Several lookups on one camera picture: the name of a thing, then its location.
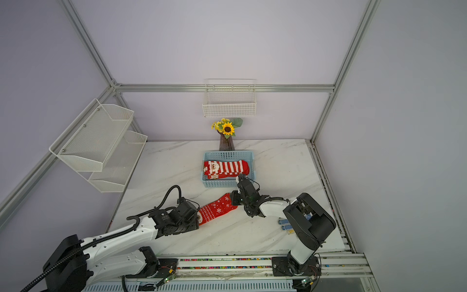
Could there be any red lettered sock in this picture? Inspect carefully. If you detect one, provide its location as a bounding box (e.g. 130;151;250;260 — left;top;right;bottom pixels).
197;193;238;226

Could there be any light blue plastic basket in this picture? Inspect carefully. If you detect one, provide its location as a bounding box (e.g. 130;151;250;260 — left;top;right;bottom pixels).
201;151;255;188

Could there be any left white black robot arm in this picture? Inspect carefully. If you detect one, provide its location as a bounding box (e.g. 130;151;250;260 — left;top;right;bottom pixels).
23;195;200;292

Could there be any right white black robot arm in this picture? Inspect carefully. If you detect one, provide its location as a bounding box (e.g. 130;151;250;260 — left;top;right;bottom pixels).
230;174;336;276

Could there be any dark ribbed glass vase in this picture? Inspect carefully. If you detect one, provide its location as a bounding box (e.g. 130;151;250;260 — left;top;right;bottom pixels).
219;133;235;152

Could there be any yellow artificial sunflower bouquet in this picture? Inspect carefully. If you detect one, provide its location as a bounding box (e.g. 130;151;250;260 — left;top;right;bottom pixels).
211;118;243;139

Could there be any lower white mesh shelf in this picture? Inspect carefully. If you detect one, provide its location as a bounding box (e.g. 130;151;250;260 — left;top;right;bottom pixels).
86;131;147;193

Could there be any white mesh shelf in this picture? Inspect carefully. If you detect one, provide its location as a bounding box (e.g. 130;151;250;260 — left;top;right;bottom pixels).
49;99;134;172
86;131;147;193

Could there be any upper white mesh shelf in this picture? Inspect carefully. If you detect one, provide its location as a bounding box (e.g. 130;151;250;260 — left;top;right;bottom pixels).
49;99;134;172

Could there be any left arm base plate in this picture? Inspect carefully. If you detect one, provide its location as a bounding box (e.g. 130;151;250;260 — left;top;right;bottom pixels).
125;258;178;279

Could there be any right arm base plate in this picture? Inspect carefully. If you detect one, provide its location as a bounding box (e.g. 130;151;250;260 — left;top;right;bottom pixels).
271;255;322;277

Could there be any white wire wall basket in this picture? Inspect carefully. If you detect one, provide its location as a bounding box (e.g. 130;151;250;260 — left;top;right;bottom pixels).
203;79;257;118

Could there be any aluminium rail front frame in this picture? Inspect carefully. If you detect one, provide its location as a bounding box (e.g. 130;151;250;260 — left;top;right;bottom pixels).
71;252;375;283

